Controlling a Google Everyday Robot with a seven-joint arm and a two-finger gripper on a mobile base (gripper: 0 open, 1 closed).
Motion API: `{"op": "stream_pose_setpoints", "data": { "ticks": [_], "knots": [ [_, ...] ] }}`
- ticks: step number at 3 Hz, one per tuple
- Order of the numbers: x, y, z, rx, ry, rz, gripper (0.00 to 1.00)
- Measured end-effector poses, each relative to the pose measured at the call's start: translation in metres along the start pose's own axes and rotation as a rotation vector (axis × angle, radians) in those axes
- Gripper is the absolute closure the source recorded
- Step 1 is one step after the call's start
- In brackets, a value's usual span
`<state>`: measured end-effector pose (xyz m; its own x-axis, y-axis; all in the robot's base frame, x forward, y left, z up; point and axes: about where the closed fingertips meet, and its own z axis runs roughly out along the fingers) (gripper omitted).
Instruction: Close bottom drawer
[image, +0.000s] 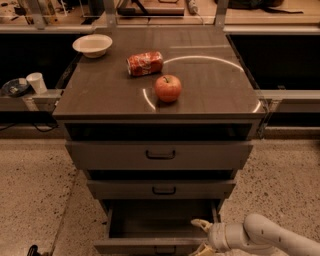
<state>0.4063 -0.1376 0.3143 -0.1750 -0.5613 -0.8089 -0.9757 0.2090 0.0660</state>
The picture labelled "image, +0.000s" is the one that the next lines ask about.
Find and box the black cable on floor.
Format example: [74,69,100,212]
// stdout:
[0,121,59,133]

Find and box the red soda can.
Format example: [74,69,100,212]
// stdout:
[126,51,164,77]

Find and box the grey bottom drawer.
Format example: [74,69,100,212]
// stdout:
[94,199,220,256]

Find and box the black object bottom left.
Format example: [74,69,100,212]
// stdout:
[26,245,50,256]

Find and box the white bowl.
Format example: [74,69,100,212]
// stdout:
[72,34,113,58]

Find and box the dark plate with items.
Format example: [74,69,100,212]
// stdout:
[1,78,30,97]

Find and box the grey drawer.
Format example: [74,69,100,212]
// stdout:
[66,141,253,170]
[94,199,220,256]
[87,170,235,200]

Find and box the grey drawer cabinet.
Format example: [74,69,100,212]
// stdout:
[52,25,268,256]

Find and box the white foam cup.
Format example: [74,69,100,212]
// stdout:
[26,72,47,94]

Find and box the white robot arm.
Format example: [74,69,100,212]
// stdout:
[190,213,320,256]

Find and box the red apple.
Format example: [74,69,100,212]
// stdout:
[154,75,182,103]

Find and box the grey top drawer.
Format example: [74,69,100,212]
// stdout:
[66,141,253,170]

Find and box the grey middle drawer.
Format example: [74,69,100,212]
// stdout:
[87,170,235,200]

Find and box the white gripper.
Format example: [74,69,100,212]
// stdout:
[189,219,215,256]

